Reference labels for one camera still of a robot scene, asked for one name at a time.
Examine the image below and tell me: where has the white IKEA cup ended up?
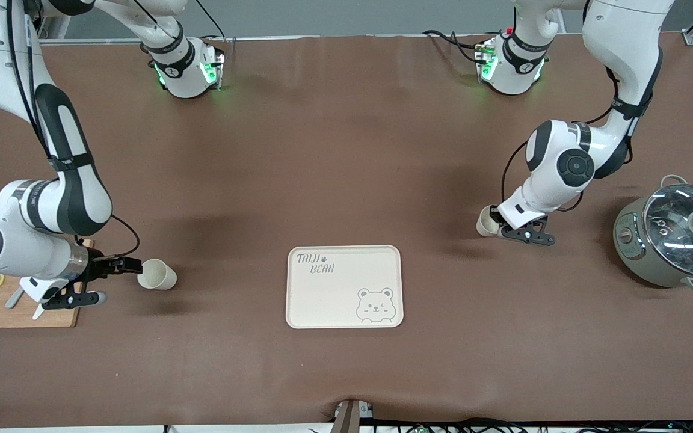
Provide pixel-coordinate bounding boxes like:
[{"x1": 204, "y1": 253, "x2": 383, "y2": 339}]
[
  {"x1": 137, "y1": 259, "x2": 177, "y2": 290},
  {"x1": 476, "y1": 205, "x2": 504, "y2": 238}
]

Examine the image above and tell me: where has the cream bear print tray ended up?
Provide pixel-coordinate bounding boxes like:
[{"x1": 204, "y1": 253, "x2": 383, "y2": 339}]
[{"x1": 286, "y1": 245, "x2": 404, "y2": 330}]

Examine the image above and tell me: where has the wooden cutting board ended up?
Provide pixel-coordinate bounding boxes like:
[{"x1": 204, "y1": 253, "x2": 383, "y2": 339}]
[{"x1": 0, "y1": 239, "x2": 96, "y2": 329}]

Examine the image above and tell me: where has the grey pot with glass lid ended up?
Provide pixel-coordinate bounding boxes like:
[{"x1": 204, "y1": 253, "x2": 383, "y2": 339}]
[{"x1": 613, "y1": 174, "x2": 693, "y2": 295}]

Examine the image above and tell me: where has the glass pot lid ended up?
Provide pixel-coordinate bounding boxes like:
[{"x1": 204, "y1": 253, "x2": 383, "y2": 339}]
[{"x1": 644, "y1": 184, "x2": 693, "y2": 277}]

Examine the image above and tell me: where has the black left arm wrist cable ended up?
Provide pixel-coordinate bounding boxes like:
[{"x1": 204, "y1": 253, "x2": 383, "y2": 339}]
[{"x1": 501, "y1": 140, "x2": 531, "y2": 205}]

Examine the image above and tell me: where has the black arm wrist cable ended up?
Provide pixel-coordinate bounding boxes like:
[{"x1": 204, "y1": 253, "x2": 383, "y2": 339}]
[
  {"x1": 111, "y1": 215, "x2": 141, "y2": 258},
  {"x1": 501, "y1": 140, "x2": 531, "y2": 205}
]

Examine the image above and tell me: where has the black right arm wrist cable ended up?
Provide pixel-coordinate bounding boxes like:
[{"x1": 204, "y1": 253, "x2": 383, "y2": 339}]
[{"x1": 111, "y1": 215, "x2": 141, "y2": 258}]

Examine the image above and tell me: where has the black left arm base cable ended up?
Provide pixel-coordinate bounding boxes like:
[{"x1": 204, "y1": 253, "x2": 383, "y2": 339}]
[{"x1": 423, "y1": 29, "x2": 485, "y2": 64}]

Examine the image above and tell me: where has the black arm base cable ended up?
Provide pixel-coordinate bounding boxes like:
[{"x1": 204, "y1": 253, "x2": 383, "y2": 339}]
[
  {"x1": 423, "y1": 29, "x2": 485, "y2": 64},
  {"x1": 193, "y1": 0, "x2": 227, "y2": 40}
]

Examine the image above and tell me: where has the table edge mount bracket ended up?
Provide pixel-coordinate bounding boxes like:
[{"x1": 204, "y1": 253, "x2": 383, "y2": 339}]
[{"x1": 331, "y1": 399, "x2": 377, "y2": 433}]

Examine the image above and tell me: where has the black right arm base cable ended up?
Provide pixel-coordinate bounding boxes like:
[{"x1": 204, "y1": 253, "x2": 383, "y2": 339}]
[{"x1": 193, "y1": 0, "x2": 227, "y2": 40}]

